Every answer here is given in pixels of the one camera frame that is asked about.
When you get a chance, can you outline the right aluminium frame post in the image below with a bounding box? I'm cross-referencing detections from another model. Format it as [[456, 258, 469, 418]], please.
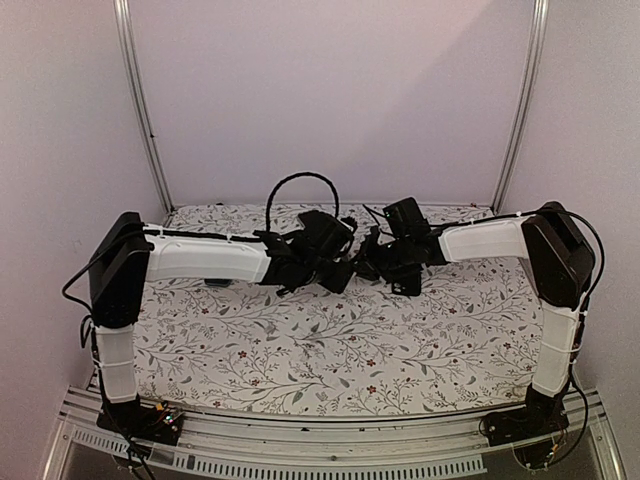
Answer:
[[491, 0, 549, 213]]

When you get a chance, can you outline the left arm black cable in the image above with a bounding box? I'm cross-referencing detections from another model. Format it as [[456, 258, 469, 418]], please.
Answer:
[[264, 172, 344, 236]]

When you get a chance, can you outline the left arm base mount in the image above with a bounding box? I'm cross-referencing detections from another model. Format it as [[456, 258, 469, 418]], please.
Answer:
[[96, 399, 184, 446]]

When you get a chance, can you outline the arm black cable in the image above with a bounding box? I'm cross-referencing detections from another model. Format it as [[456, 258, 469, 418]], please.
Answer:
[[362, 202, 606, 451], [264, 172, 344, 236]]

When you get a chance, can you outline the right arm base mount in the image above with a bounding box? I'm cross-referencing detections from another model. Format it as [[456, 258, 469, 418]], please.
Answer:
[[479, 407, 569, 446]]

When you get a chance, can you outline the black phone case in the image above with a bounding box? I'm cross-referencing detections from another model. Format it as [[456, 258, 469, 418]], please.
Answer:
[[391, 272, 422, 297]]

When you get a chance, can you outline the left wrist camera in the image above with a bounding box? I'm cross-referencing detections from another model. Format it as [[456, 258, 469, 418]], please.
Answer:
[[340, 216, 358, 233]]

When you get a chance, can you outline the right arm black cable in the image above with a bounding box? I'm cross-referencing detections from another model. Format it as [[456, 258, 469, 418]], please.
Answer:
[[362, 202, 606, 451]]

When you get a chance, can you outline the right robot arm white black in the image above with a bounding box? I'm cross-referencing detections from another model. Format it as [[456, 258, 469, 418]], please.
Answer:
[[353, 197, 605, 436]]

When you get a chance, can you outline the dark teal phone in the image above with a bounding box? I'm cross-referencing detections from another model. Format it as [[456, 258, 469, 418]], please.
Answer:
[[204, 279, 233, 288]]

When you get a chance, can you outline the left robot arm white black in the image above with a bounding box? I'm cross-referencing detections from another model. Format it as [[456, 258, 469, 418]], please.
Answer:
[[73, 210, 357, 434]]

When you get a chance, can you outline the left aluminium frame post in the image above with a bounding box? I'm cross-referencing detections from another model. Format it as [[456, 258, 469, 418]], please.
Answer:
[[113, 0, 175, 214]]

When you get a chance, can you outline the aluminium frame post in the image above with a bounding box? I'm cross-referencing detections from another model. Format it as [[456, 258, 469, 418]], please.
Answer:
[[113, 0, 175, 214], [491, 0, 549, 213]]

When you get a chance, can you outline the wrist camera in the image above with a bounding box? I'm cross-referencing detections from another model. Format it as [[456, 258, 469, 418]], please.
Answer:
[[340, 216, 358, 233], [362, 204, 395, 241]]

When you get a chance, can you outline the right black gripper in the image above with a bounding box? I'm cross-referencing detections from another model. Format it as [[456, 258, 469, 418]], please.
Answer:
[[352, 234, 412, 285]]

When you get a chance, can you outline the floral patterned table mat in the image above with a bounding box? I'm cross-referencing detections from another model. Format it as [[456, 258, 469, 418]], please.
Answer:
[[133, 207, 543, 416]]

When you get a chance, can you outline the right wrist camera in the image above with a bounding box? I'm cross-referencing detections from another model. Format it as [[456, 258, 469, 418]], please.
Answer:
[[362, 204, 395, 241]]

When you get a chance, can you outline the front aluminium rail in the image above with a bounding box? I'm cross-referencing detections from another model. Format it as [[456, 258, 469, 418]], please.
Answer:
[[43, 387, 632, 479]]

